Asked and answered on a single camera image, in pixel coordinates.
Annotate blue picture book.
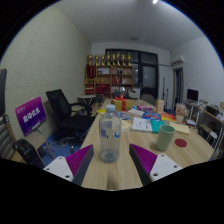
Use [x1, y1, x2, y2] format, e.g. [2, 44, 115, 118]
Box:
[119, 111, 133, 121]

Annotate white printed booklet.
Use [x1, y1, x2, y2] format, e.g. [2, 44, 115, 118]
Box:
[131, 116, 153, 133]

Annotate small round side table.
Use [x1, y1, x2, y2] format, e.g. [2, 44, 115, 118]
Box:
[77, 94, 98, 106]

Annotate pink flowers in pot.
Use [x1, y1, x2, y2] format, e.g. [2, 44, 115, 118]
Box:
[175, 103, 190, 125]

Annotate cluttered wooden side desk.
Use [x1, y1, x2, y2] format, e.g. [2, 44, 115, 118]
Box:
[184, 99, 224, 158]

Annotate orange book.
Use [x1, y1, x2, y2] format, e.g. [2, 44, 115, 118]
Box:
[160, 112, 177, 122]

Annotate grey striped office chair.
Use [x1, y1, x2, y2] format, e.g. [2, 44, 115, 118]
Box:
[0, 68, 46, 169]

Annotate dark glass door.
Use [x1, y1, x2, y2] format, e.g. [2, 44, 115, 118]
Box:
[105, 48, 160, 101]

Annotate yellow gift box red ribbon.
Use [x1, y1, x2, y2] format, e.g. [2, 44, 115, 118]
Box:
[111, 94, 138, 112]

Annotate clear plastic water bottle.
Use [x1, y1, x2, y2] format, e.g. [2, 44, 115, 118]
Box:
[98, 104, 123, 164]

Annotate blue and red book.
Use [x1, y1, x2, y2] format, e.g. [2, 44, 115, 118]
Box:
[142, 111, 162, 121]

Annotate cream book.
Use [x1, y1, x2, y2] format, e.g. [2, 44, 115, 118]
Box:
[169, 121, 191, 136]
[120, 119, 133, 131]

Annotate pink box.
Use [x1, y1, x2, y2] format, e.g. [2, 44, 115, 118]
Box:
[136, 104, 155, 113]

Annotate pale green cup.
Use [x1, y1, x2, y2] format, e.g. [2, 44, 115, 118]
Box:
[155, 124, 176, 152]

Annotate small orange carton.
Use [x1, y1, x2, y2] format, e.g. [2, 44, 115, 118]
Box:
[155, 99, 165, 114]

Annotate white round stool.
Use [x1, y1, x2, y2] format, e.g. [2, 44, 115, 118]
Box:
[206, 130, 219, 148]

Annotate black computer monitor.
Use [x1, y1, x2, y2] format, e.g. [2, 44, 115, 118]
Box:
[186, 88, 200, 103]

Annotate wooden shelf unit with trophies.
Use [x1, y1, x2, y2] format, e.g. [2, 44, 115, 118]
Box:
[84, 52, 134, 98]

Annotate purple sign board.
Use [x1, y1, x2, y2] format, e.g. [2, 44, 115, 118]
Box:
[14, 96, 47, 137]

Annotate flat round red coaster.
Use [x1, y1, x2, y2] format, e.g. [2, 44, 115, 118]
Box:
[174, 138, 188, 149]

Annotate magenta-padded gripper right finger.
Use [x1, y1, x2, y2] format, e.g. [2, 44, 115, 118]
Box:
[129, 143, 184, 186]

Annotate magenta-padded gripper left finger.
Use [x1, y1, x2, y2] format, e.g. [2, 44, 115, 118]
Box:
[43, 143, 95, 187]

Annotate white air conditioner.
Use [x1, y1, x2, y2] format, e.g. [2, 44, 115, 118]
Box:
[171, 54, 186, 66]

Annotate black office chair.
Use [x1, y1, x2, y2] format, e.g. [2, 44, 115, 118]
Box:
[45, 88, 96, 148]

